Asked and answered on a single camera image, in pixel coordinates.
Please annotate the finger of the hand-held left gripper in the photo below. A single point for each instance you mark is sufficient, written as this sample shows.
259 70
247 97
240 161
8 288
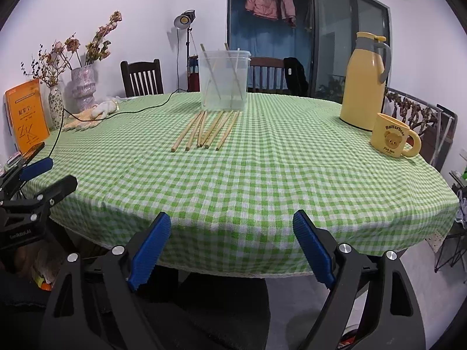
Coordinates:
36 167
62 187

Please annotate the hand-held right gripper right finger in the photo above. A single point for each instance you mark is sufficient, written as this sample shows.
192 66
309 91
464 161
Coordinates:
313 248

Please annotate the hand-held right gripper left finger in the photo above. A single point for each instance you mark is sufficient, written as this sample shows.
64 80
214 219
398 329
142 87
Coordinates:
151 251

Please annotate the row of wooden chopsticks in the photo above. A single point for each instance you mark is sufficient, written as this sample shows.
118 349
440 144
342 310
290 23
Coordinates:
218 146

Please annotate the tan bamboo chopstick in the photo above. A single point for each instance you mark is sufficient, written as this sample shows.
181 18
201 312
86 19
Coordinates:
209 69
209 87

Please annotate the clear plastic container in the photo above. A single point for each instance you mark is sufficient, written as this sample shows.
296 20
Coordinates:
223 91

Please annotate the black smartphone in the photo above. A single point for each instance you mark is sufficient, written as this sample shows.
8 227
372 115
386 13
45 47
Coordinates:
33 153

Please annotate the orange book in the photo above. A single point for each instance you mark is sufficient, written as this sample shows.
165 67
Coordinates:
27 116

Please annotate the small floral ceramic vase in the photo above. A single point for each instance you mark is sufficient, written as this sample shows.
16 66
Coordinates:
56 109

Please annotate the green checked tablecloth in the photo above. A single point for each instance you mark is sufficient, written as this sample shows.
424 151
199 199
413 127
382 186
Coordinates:
255 189

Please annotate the white cotton glove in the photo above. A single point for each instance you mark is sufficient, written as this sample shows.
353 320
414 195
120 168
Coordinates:
105 108

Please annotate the pink textured vase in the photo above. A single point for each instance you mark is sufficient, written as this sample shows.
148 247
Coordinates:
83 87

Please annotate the dried pink flower bouquet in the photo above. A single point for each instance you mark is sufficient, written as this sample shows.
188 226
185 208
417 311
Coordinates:
73 45

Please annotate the yellow bear print mug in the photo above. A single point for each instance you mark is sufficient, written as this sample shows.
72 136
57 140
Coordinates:
388 135

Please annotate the dark wooden chair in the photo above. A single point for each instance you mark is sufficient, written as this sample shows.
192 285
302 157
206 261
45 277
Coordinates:
140 66
266 62

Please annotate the row of leopard print cloths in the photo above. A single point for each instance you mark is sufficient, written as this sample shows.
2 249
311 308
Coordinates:
408 111

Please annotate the yellow thermos jug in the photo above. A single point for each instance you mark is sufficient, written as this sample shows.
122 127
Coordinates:
361 87

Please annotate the red storage stand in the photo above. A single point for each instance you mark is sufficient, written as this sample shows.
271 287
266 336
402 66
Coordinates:
192 80

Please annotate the black garment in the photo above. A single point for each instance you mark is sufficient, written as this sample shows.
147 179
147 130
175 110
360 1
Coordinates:
296 76

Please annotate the metal drying rack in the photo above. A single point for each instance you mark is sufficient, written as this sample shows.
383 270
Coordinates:
447 111

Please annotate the studio lamp on stand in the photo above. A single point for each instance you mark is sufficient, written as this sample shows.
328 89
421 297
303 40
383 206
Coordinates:
183 19

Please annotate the dark framed sliding glass door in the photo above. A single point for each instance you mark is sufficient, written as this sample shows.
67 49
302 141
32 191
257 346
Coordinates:
335 36

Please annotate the blue curtain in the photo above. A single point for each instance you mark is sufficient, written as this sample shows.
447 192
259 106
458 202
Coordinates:
262 40

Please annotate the small pink jacket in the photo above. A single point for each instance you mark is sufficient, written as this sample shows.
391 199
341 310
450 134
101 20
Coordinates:
287 7

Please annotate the large pink jacket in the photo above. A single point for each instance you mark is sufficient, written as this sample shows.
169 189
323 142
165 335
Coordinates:
261 3

